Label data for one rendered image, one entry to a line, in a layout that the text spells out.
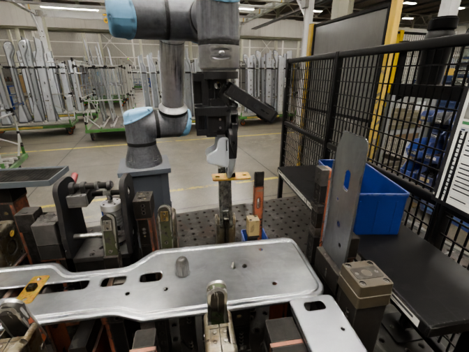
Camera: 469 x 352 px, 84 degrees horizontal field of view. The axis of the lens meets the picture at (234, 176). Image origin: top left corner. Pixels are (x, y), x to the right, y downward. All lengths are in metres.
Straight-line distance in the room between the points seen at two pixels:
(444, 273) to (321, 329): 0.34
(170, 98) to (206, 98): 0.57
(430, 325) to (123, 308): 0.60
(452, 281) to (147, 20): 0.84
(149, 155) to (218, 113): 0.66
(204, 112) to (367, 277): 0.48
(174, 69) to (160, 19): 0.46
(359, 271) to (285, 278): 0.17
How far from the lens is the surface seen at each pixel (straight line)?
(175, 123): 1.11
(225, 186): 0.76
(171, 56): 1.02
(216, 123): 0.51
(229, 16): 0.51
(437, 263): 0.84
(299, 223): 1.49
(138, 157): 1.13
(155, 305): 0.65
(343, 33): 3.16
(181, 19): 0.59
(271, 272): 0.70
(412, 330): 1.11
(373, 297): 0.66
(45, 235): 0.91
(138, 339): 0.62
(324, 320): 0.63
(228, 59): 0.50
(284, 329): 0.62
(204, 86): 0.52
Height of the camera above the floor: 1.46
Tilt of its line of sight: 21 degrees down
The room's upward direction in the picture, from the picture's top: straight up
